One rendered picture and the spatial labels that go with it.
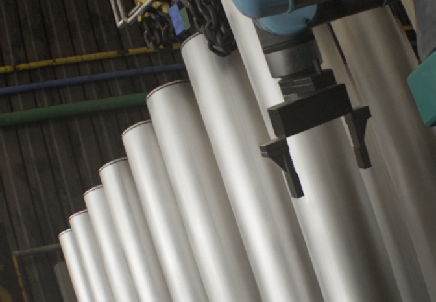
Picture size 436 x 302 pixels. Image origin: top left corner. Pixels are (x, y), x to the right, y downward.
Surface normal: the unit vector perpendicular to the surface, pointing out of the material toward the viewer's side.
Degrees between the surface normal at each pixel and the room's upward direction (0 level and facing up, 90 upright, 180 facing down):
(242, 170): 90
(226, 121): 90
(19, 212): 90
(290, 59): 115
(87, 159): 90
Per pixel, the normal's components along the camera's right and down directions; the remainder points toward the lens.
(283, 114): 0.29, 0.04
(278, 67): -0.64, 0.32
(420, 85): -0.91, 0.18
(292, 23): -0.06, 0.15
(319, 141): 0.00, -0.31
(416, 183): -0.56, -0.08
